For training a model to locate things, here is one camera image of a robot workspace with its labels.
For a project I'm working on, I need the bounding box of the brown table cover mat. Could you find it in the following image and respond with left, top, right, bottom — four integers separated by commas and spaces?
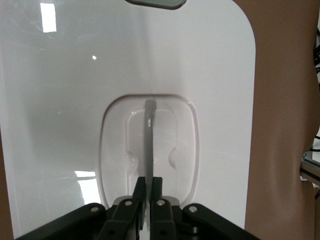
0, 0, 320, 240

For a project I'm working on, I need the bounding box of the white plastic box lid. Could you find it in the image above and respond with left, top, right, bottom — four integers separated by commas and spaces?
0, 0, 258, 240

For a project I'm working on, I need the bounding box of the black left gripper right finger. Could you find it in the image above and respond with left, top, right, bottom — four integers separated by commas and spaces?
149, 176, 262, 240

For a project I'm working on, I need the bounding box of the grey translucent lid handle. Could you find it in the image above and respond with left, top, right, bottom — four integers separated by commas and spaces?
142, 98, 158, 182

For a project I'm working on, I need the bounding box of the grey lid latch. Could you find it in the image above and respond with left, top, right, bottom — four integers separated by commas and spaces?
124, 0, 188, 10

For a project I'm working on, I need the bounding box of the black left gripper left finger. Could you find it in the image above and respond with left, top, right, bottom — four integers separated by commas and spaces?
14, 176, 148, 240

